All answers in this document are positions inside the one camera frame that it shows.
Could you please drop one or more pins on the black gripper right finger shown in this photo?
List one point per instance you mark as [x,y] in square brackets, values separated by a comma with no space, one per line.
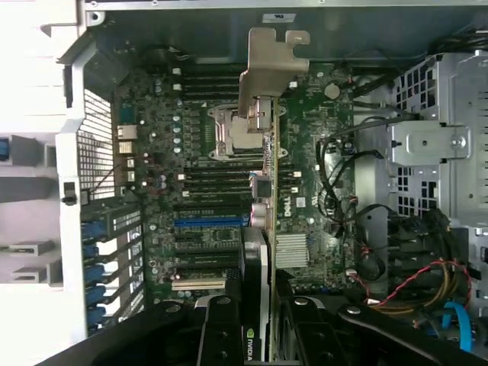
[312,339]

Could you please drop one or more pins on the green Dell motherboard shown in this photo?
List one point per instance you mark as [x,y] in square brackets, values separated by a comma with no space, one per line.
[324,160]

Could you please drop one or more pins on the aluminium chipset heatsink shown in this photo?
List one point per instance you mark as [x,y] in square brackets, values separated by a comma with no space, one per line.
[291,249]

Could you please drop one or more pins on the black open PC case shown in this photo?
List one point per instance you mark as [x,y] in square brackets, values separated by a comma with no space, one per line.
[190,34]

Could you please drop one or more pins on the CPU with thermal paste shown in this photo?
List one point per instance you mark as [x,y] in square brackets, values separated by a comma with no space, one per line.
[238,133]

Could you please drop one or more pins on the short black expansion slot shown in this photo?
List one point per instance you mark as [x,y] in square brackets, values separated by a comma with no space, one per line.
[190,237]

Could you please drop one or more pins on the black expansion slot blue latch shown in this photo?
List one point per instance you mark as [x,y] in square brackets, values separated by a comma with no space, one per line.
[206,252]

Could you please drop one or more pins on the silver coin battery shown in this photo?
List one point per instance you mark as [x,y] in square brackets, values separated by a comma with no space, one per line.
[332,91]

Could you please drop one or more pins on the long black expansion slot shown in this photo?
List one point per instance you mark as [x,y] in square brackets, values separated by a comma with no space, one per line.
[206,268]
[206,210]

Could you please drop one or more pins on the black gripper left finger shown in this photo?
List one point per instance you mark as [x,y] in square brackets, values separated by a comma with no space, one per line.
[221,335]

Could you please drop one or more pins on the silver disk bay cage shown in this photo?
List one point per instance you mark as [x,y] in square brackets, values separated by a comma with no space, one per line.
[431,145]

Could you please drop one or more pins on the blue slot retention clip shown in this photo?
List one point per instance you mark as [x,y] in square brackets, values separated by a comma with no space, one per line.
[96,294]
[95,315]
[95,273]
[93,229]
[90,251]

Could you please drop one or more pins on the hard disk in blue carrier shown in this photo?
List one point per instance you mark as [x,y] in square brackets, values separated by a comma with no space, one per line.
[3,148]

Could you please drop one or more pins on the metal CPU socket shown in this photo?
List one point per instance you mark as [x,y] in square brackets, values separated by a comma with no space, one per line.
[217,129]

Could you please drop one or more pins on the white PCI expansion slot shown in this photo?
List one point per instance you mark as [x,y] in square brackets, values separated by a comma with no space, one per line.
[198,285]

